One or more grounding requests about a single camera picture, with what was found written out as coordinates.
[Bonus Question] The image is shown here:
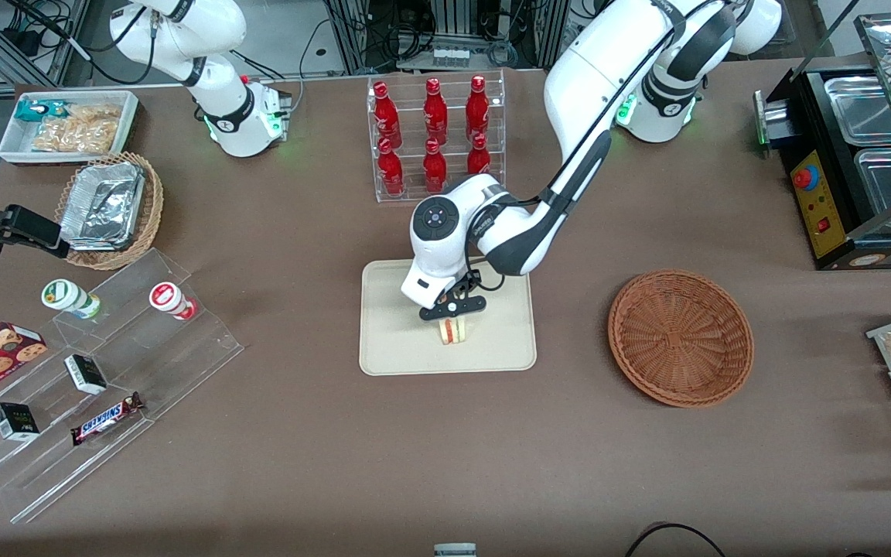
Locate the aluminium frame structure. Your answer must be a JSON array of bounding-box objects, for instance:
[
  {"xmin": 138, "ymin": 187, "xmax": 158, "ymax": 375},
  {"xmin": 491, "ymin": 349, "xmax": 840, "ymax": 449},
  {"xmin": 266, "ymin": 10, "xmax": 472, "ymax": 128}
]
[{"xmin": 323, "ymin": 0, "xmax": 570, "ymax": 74}]

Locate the beige rectangular tray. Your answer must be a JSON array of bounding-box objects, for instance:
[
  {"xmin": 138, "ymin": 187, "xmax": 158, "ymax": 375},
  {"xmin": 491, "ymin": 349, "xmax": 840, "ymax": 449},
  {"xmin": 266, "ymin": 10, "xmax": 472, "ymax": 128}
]
[{"xmin": 359, "ymin": 255, "xmax": 538, "ymax": 377}]

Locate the teal snack packet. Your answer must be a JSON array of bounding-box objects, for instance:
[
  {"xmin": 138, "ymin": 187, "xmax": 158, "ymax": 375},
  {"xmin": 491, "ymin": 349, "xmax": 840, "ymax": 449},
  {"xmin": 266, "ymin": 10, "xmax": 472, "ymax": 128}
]
[{"xmin": 15, "ymin": 99, "xmax": 69, "ymax": 123}]

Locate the red cola bottle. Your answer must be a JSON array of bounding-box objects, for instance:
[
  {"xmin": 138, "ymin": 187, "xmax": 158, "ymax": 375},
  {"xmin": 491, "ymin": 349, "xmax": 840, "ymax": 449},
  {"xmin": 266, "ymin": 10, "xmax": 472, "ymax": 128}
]
[
  {"xmin": 422, "ymin": 138, "xmax": 449, "ymax": 194},
  {"xmin": 377, "ymin": 138, "xmax": 405, "ymax": 196},
  {"xmin": 466, "ymin": 75, "xmax": 490, "ymax": 144},
  {"xmin": 467, "ymin": 133, "xmax": 493, "ymax": 177},
  {"xmin": 424, "ymin": 77, "xmax": 449, "ymax": 146},
  {"xmin": 374, "ymin": 81, "xmax": 402, "ymax": 148}
]

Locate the white plastic bin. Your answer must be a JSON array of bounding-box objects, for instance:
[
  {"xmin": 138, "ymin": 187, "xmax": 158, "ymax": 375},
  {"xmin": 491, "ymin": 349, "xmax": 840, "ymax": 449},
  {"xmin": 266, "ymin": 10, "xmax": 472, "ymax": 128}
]
[{"xmin": 0, "ymin": 91, "xmax": 141, "ymax": 167}]

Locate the round brown wicker basket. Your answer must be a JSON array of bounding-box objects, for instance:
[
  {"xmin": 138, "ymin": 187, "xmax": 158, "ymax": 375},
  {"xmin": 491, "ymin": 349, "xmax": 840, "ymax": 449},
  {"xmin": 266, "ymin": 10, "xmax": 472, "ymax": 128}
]
[{"xmin": 608, "ymin": 268, "xmax": 756, "ymax": 408}]

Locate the black floor cable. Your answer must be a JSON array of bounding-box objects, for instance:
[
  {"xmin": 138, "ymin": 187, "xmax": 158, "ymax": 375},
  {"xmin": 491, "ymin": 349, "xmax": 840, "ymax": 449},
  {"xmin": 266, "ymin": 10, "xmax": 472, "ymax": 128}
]
[{"xmin": 623, "ymin": 523, "xmax": 729, "ymax": 557}]

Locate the triangle sandwich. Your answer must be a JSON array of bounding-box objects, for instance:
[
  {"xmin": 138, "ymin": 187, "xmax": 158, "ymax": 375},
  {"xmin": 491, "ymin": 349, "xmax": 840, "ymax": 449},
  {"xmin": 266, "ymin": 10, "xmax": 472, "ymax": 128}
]
[{"xmin": 436, "ymin": 312, "xmax": 471, "ymax": 347}]

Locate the tan wicker basket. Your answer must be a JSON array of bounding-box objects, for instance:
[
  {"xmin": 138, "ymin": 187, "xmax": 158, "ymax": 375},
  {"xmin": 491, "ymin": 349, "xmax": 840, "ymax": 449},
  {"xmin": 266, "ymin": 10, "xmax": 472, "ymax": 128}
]
[{"xmin": 55, "ymin": 152, "xmax": 165, "ymax": 272}]

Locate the green lid cup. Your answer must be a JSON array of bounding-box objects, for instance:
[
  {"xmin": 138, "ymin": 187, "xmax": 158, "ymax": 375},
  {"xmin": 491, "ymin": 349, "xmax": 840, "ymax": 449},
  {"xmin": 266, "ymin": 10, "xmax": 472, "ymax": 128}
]
[{"xmin": 41, "ymin": 278, "xmax": 102, "ymax": 320}]

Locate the red lid cup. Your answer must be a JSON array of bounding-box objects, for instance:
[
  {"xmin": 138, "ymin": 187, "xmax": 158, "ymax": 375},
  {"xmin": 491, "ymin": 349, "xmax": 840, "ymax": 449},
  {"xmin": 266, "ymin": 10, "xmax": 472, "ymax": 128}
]
[{"xmin": 148, "ymin": 282, "xmax": 199, "ymax": 322}]

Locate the stack of foil trays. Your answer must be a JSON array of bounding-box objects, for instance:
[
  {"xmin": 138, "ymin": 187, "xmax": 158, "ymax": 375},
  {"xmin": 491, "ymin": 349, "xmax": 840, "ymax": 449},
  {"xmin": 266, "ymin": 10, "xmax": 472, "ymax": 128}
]
[{"xmin": 59, "ymin": 161, "xmax": 146, "ymax": 252}]

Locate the clear acrylic stepped shelf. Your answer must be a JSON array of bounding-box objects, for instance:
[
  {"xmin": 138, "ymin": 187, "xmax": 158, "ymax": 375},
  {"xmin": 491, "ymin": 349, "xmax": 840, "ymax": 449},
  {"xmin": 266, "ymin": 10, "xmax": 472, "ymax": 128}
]
[{"xmin": 0, "ymin": 248, "xmax": 245, "ymax": 525}]

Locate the small black box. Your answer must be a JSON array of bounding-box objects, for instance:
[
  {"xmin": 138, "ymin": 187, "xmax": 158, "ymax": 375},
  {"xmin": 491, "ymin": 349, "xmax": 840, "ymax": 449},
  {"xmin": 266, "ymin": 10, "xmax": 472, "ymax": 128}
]
[
  {"xmin": 0, "ymin": 402, "xmax": 40, "ymax": 443},
  {"xmin": 64, "ymin": 354, "xmax": 108, "ymax": 395}
]

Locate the snickers chocolate bar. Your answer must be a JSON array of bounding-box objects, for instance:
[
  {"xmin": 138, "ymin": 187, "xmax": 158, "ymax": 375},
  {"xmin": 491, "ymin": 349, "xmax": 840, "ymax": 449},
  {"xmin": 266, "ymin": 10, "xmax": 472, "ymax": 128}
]
[{"xmin": 70, "ymin": 392, "xmax": 145, "ymax": 446}]

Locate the black food warmer yellow panel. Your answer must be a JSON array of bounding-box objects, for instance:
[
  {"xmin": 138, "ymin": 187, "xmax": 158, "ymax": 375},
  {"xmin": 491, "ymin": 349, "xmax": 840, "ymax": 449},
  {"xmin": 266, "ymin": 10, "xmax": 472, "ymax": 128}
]
[{"xmin": 753, "ymin": 12, "xmax": 891, "ymax": 272}]

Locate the clear acrylic bottle rack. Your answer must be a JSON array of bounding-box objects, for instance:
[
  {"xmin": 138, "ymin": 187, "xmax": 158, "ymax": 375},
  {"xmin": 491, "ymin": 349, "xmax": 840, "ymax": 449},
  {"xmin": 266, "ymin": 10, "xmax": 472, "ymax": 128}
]
[{"xmin": 367, "ymin": 70, "xmax": 507, "ymax": 203}]

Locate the clear bag of crackers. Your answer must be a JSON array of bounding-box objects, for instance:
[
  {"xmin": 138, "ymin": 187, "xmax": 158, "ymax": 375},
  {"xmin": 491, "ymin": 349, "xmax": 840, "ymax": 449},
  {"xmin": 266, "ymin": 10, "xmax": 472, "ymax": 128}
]
[
  {"xmin": 31, "ymin": 118, "xmax": 118, "ymax": 154},
  {"xmin": 67, "ymin": 104, "xmax": 122, "ymax": 126}
]

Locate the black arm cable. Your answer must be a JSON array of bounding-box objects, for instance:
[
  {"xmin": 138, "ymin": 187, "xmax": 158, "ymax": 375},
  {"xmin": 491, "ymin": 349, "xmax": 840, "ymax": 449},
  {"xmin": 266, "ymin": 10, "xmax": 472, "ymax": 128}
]
[{"xmin": 461, "ymin": 0, "xmax": 732, "ymax": 295}]

